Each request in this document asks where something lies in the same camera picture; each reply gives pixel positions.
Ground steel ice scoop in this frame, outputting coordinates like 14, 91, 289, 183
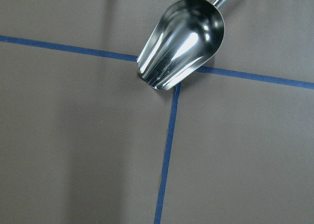
136, 0, 227, 90

